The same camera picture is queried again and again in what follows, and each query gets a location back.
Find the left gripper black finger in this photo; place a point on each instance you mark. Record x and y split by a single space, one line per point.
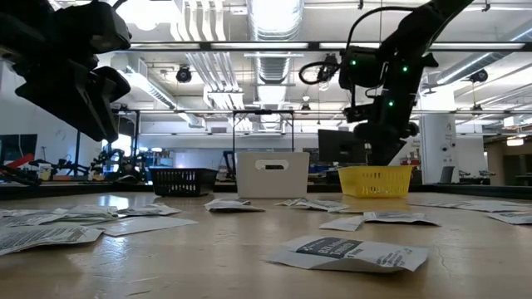
114 87
70 104

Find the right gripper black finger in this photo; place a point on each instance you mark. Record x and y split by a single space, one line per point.
384 153

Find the neighbouring station black robot arm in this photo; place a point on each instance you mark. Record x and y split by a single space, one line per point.
120 166

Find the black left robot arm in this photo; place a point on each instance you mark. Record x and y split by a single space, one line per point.
25 33

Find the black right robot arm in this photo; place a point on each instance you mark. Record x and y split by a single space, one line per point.
415 25

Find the yellow slotted plastic basket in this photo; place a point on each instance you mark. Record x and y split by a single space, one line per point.
374 182

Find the black computer monitor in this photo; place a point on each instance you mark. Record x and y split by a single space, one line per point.
338 145

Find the white square column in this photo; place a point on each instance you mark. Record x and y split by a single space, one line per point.
436 153

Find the grey office chair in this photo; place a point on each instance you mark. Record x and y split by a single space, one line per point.
446 174

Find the red robot part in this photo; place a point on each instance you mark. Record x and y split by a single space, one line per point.
18 160

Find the narrow plain white packet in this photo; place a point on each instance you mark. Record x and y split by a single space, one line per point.
343 223

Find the black slotted plastic basket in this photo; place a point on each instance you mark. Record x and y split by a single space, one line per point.
183 182

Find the white plastic bin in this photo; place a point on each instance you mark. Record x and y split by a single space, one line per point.
270 182

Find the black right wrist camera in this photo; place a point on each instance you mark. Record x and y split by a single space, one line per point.
359 114

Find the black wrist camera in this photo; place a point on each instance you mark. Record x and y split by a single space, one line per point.
359 114
95 27

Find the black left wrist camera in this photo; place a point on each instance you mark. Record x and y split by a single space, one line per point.
95 27

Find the dark wall screen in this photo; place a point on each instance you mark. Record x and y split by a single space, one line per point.
18 145

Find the black ceiling-hung camera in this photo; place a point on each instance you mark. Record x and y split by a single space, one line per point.
183 74
479 76

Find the black aluminium table frame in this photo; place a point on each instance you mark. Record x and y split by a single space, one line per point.
62 190

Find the silver ventilation duct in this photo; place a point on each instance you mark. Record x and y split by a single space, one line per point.
274 16
478 66

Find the black neighbouring rig frame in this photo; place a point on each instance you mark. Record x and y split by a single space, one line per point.
266 112

